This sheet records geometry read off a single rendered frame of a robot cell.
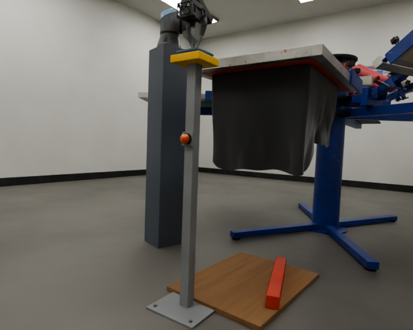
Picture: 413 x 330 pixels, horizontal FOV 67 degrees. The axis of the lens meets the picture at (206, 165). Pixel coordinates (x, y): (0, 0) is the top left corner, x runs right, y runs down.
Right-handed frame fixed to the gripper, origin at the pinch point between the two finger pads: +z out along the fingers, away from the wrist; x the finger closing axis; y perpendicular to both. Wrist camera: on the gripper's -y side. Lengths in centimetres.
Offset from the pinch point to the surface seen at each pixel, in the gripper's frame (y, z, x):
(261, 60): -17.1, 3.1, 18.9
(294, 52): -17.1, 1.5, 31.2
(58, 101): -162, -19, -368
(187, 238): 2, 71, 1
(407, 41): -98, -21, 62
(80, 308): 26, 99, -30
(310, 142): -37, 33, 33
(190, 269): 1, 83, 2
